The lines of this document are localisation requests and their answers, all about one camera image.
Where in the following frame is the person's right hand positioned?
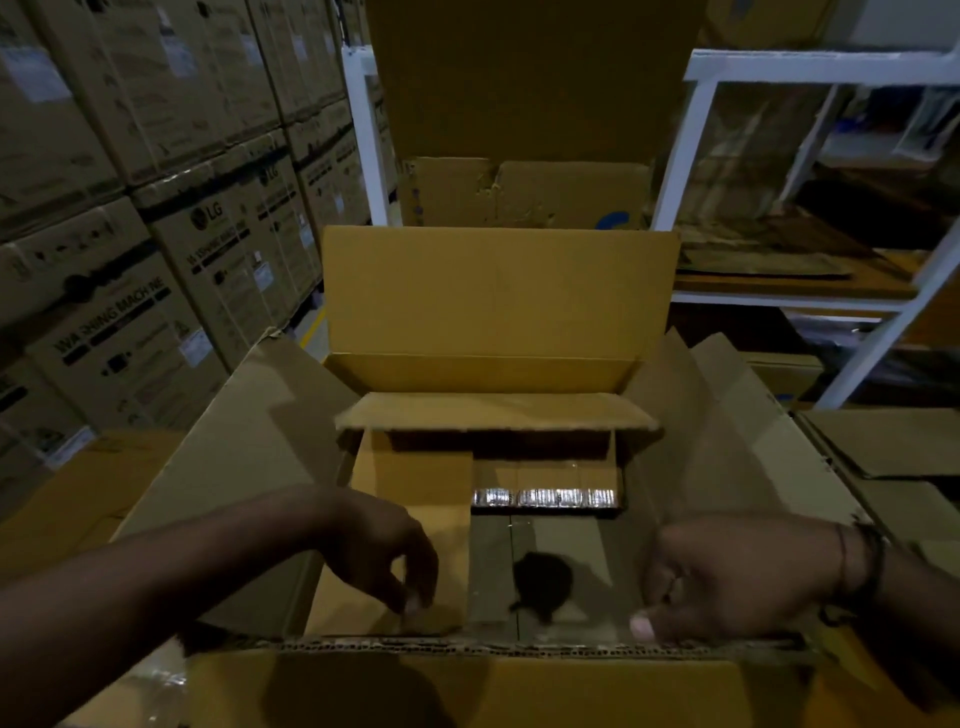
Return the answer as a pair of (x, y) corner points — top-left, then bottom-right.
(629, 515), (845, 646)

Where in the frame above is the person's left hand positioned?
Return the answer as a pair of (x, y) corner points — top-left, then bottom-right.
(322, 487), (441, 616)

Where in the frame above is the black print small cardboard box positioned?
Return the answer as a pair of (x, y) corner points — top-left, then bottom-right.
(303, 392), (661, 639)

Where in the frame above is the open-flap brown small cardboard box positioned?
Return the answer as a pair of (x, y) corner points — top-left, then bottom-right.
(794, 408), (960, 579)

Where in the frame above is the large yellow cardboard box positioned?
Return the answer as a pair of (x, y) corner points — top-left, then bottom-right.
(183, 227), (826, 728)

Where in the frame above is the person's right forearm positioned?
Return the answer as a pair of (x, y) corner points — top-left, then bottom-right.
(862, 532), (960, 676)

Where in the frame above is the person's left forearm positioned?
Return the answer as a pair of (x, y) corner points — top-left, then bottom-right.
(0, 483), (339, 728)

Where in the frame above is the Flipkart box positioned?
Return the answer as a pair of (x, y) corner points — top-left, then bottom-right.
(367, 0), (706, 230)

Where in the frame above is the crumpled clear plastic wrap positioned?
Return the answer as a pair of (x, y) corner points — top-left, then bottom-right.
(787, 313), (901, 348)

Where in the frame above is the flat carton with plastic wrap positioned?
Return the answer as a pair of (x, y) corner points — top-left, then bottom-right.
(0, 427), (189, 728)

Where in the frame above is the clear plastic sheet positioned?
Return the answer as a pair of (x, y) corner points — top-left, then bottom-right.
(674, 82), (826, 226)

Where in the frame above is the stack of printed brown cartons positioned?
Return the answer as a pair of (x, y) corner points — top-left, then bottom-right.
(0, 0), (376, 526)

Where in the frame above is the white metal shelf rack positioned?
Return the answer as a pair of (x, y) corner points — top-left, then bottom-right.
(341, 44), (960, 410)

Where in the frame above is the brown cord bracelet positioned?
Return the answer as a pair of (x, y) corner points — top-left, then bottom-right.
(821, 521), (890, 628)

